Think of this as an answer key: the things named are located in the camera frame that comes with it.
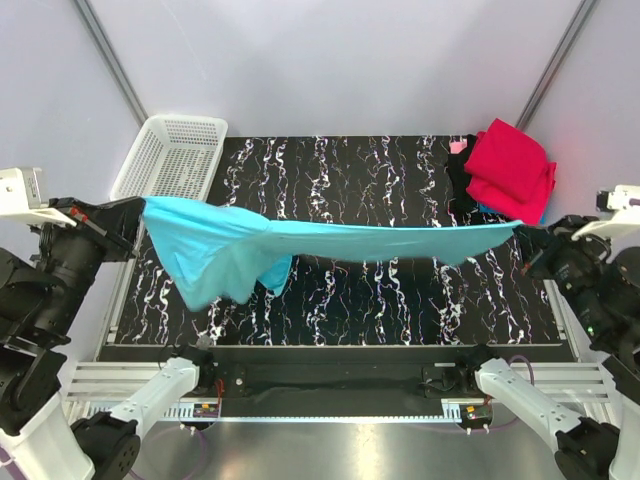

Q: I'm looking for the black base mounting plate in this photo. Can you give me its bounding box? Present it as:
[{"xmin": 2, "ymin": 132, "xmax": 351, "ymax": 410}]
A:
[{"xmin": 207, "ymin": 346, "xmax": 471, "ymax": 418}]

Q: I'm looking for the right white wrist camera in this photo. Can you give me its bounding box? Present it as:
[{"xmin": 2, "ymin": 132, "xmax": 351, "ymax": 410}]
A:
[{"xmin": 571, "ymin": 185, "xmax": 639, "ymax": 241}]

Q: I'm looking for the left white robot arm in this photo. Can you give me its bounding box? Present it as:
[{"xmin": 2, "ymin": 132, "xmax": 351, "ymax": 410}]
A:
[{"xmin": 1, "ymin": 197, "xmax": 216, "ymax": 479}]

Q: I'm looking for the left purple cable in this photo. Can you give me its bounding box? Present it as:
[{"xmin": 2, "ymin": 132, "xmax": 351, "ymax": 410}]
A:
[{"xmin": 129, "ymin": 429, "xmax": 211, "ymax": 480}]

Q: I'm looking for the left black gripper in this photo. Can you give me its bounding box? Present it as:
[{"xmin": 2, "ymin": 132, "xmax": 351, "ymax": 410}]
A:
[{"xmin": 31, "ymin": 189, "xmax": 148, "ymax": 334}]

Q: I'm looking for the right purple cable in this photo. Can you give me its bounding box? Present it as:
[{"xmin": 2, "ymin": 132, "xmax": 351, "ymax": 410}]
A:
[{"xmin": 492, "ymin": 353, "xmax": 537, "ymax": 431}]

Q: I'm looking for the corner metal post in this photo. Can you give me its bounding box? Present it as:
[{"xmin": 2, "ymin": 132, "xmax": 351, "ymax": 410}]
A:
[
  {"xmin": 71, "ymin": 0, "xmax": 148, "ymax": 126},
  {"xmin": 516, "ymin": 0, "xmax": 600, "ymax": 131}
]

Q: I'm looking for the folded red t shirt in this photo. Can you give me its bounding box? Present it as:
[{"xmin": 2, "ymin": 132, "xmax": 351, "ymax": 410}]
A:
[{"xmin": 464, "ymin": 119, "xmax": 557, "ymax": 225}]

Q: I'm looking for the folded blue t shirt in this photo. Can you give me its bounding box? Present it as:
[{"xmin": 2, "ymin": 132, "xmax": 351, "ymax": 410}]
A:
[{"xmin": 478, "ymin": 204, "xmax": 547, "ymax": 224}]

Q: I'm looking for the folded black t shirt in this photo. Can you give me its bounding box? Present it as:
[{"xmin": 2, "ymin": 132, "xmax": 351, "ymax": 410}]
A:
[{"xmin": 445, "ymin": 135, "xmax": 478, "ymax": 217}]

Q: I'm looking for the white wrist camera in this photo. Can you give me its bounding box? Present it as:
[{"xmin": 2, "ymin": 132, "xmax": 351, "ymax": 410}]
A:
[
  {"xmin": 571, "ymin": 185, "xmax": 639, "ymax": 241},
  {"xmin": 0, "ymin": 167, "xmax": 49, "ymax": 225}
]

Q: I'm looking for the left corner metal post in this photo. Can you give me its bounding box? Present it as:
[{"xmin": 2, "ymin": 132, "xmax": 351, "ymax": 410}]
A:
[{"xmin": 71, "ymin": 0, "xmax": 148, "ymax": 126}]

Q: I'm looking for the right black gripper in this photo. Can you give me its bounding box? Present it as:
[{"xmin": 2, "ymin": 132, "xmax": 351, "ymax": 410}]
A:
[{"xmin": 512, "ymin": 209, "xmax": 620, "ymax": 340}]

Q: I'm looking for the cyan t shirt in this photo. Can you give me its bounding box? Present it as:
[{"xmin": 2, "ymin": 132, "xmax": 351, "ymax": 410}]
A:
[{"xmin": 143, "ymin": 196, "xmax": 520, "ymax": 312}]

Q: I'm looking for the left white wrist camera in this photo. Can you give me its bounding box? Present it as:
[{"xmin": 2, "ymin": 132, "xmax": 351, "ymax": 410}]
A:
[{"xmin": 0, "ymin": 167, "xmax": 49, "ymax": 225}]

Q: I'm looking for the right corner metal post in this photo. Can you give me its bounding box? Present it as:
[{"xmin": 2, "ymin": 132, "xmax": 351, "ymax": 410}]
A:
[{"xmin": 516, "ymin": 0, "xmax": 600, "ymax": 131}]

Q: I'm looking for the pink paper tag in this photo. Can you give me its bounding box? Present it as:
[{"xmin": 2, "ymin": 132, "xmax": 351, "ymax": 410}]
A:
[{"xmin": 449, "ymin": 139, "xmax": 468, "ymax": 155}]

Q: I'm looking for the purple cable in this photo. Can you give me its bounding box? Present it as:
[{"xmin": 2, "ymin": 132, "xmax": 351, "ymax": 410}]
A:
[
  {"xmin": 492, "ymin": 353, "xmax": 537, "ymax": 431},
  {"xmin": 129, "ymin": 429, "xmax": 211, "ymax": 480}
]

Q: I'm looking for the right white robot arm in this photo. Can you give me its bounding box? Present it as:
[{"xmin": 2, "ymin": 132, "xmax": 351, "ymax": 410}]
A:
[{"xmin": 453, "ymin": 215, "xmax": 639, "ymax": 479}]

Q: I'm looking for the white plastic basket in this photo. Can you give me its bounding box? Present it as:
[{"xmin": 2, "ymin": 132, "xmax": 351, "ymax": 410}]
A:
[{"xmin": 109, "ymin": 114, "xmax": 228, "ymax": 201}]

